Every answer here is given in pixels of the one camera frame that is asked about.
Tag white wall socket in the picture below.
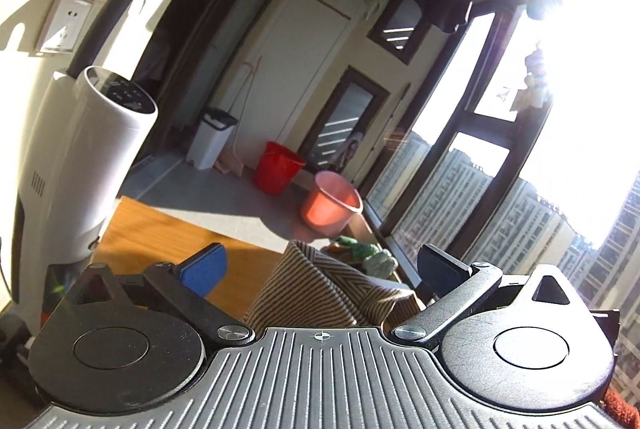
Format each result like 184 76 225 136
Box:
37 0 96 55

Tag small dark-framed window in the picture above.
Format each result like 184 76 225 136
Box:
366 0 431 65

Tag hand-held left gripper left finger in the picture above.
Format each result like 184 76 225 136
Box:
67 243 255 346

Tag large dark-framed window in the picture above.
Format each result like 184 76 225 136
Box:
362 4 640 390

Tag brown striped garment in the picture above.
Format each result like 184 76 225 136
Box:
245 240 421 330

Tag pink plastic bucket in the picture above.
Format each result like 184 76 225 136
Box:
300 170 364 237

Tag white tower air purifier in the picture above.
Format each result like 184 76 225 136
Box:
15 65 159 305

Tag green and white cloth pile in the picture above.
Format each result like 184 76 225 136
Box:
320 235 401 281

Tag small hanging items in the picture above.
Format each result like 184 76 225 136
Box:
522 42 552 110

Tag red plastic bucket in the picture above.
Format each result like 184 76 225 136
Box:
251 140 307 196

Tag dark-framed glass door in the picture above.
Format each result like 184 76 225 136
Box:
305 65 391 175

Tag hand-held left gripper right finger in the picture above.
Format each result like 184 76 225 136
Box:
392 245 583 350

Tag red-handled broom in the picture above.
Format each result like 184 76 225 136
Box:
217 56 262 175

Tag white trash bin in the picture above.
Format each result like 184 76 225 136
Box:
187 106 239 171

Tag white door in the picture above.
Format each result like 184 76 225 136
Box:
232 0 362 162

